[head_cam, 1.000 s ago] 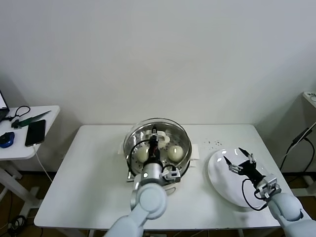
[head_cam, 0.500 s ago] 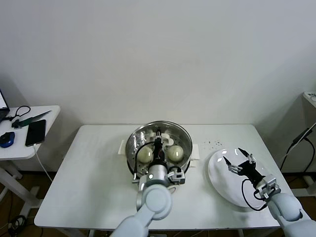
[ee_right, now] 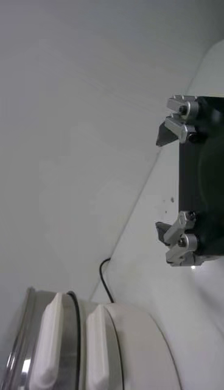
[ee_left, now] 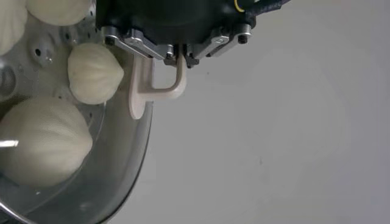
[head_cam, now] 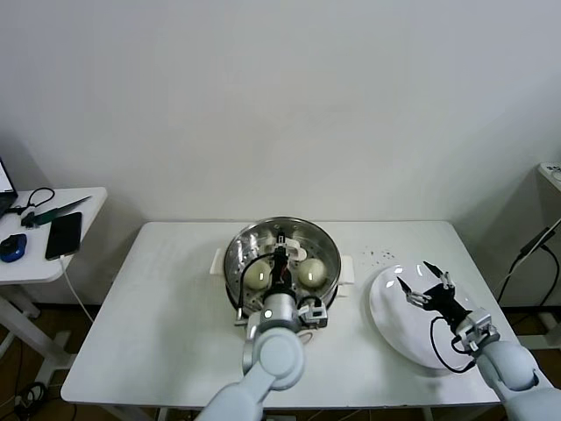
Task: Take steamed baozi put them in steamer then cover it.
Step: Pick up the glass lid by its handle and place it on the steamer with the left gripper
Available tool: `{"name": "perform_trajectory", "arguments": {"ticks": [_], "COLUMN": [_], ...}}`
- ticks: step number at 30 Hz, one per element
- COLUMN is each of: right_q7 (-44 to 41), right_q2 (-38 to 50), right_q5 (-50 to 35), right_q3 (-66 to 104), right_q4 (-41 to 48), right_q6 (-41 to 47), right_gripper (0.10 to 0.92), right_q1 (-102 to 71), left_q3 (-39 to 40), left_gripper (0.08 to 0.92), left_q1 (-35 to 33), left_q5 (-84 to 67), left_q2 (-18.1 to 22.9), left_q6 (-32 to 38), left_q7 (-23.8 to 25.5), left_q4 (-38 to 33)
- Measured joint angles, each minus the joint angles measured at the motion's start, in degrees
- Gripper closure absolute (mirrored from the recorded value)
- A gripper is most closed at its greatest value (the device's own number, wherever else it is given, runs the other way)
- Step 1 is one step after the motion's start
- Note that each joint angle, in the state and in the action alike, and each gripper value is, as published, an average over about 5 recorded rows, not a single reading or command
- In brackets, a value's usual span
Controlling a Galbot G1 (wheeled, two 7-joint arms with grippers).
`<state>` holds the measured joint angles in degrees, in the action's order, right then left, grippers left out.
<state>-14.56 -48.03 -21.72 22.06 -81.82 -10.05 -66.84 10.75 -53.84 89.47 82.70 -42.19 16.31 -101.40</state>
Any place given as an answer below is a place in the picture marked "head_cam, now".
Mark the large white plate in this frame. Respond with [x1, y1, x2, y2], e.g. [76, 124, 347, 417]
[367, 264, 483, 378]

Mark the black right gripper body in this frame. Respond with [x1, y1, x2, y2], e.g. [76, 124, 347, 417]
[423, 284, 474, 329]

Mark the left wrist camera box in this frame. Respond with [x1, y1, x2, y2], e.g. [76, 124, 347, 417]
[297, 297, 330, 329]

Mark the white side table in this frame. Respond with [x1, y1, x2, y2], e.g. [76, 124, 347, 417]
[0, 187, 109, 387]

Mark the dark green flat tool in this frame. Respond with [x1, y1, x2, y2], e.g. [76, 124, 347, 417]
[33, 196, 93, 225]

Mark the blue computer mouse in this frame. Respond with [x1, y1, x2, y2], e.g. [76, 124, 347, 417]
[0, 233, 27, 263]

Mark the white charging cable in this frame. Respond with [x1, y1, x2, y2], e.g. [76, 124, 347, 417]
[59, 253, 96, 324]

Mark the steel steamer pot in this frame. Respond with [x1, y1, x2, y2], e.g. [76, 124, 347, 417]
[210, 247, 354, 347]

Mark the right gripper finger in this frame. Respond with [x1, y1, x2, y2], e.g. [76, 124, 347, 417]
[422, 260, 455, 290]
[396, 275, 429, 308]

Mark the black looped cable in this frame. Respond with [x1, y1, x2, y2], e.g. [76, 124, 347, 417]
[8, 187, 56, 216]

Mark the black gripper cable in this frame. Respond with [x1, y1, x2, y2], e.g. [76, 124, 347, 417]
[236, 258, 281, 325]
[429, 318, 479, 374]

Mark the black laptop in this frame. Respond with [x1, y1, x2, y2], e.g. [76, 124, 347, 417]
[0, 160, 18, 216]

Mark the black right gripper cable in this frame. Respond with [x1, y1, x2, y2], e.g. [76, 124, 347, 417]
[429, 318, 479, 374]

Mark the stainless steel steamer basket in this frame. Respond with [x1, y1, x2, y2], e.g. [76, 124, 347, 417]
[223, 214, 342, 319]

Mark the white cabinet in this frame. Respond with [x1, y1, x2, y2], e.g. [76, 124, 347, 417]
[535, 161, 561, 246]

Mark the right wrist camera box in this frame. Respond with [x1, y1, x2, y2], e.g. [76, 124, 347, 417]
[451, 309, 501, 354]

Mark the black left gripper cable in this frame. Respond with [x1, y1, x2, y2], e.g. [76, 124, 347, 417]
[236, 258, 281, 325]

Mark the white steamed baozi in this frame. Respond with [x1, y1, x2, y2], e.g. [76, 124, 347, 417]
[242, 261, 273, 291]
[297, 258, 329, 289]

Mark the white table base bar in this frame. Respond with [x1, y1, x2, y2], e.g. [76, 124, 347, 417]
[503, 306, 561, 352]

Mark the black smartphone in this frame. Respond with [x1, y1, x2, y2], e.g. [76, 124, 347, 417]
[44, 211, 83, 260]

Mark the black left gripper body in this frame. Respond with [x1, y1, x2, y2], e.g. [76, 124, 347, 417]
[267, 260, 295, 296]

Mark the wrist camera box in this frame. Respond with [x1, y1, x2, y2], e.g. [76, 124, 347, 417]
[297, 297, 330, 329]
[451, 309, 501, 354]

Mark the black floor cable bundle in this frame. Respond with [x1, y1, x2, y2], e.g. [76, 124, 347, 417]
[12, 380, 49, 417]

